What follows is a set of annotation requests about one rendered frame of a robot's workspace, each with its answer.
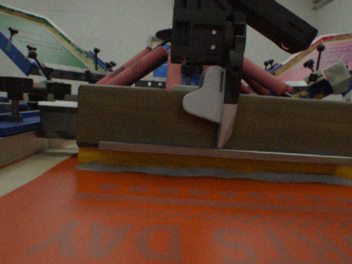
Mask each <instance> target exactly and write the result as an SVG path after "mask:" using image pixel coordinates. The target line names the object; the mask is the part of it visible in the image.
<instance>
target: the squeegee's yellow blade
mask: <svg viewBox="0 0 352 264"><path fill-rule="evenodd" d="M78 157H97V158H107V159H127V160H138V161H158V162H177V163H187V164H208V165H227V166H238V167H257V168H267V169H287V170H306V171H317V172H336V173H347V174H352V165H351V166H344V165H325V164H305V163H295V162H276V161H256V160H247V159H226V158H216V157H196V156H177V155H167V154H146V153H137V152H116V151H100V150H99V148H98V147H82V146H79V154H78Z"/></svg>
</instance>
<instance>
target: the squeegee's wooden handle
mask: <svg viewBox="0 0 352 264"><path fill-rule="evenodd" d="M193 91H194V90H177V89H159V88H148V87H130V86H112V85H102V84H83V83H80V85H79V87H78V90H77V138H76V144H77V146H82V147H99V141H101V140H111V141H131V142H141V143H161V144H180V145H190V146H209V147H216V145H217V144H218V128H219V123H215V122H213V121H209V120H206V119H204V118H201V117H198V116H195V115H191V114H189V113H187V112H186V111H185V110H184V108H183V98H184V96H185V95H186V94H188V93H190V92H193ZM224 147H229V148H239V149H249V150H259V151H278V152H297V153H308V154H327V155H337V156H348V157H352V102H345V101H336V100H317V99H299V98H290V97H272V96H270V95H252V94H239V101H238V103H237V110H236V114H235V120H234V126H233V129H232V134H231V135H230V137H229V139H228V140H227V142H226V143H225V145H224Z"/></svg>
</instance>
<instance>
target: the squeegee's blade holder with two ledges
mask: <svg viewBox="0 0 352 264"><path fill-rule="evenodd" d="M99 150H100V151H116V152H137V153H146V154H167V155H177V156H196V157H216V158H226V159H247V160H256V161H276V162H295V163H305V164H325V165H344V166H351V164H352V157H348V156H337V155H327V154H308V153H297V152H278V151H259V150H249V149H239V148H229V147H223V148H222V149H216V147H209V146H190V145H180V144H161V143H141V142H131V141H111V140H101V141H99Z"/></svg>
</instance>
